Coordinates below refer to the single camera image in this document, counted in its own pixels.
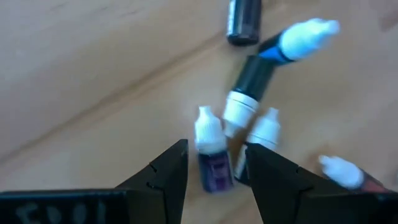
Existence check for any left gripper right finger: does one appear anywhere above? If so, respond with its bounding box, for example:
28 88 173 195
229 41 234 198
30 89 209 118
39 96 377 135
245 143 313 224

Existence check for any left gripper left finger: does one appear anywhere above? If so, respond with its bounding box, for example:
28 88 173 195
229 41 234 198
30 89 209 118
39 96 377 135
114 139 190 224

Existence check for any small purple dropper bottle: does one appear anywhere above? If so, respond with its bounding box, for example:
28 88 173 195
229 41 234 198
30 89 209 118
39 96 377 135
193 105 234 194

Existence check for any small white-capped dropper bottle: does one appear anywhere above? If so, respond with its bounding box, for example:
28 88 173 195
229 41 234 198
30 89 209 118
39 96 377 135
233 107 282 186

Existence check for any small black dropper bottle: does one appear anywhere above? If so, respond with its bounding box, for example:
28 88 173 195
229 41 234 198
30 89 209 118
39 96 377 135
226 0 263 47
221 55 277 138

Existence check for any small blue dropper bottle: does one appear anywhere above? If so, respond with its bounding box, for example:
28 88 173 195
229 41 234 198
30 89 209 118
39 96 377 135
257 17 341 65

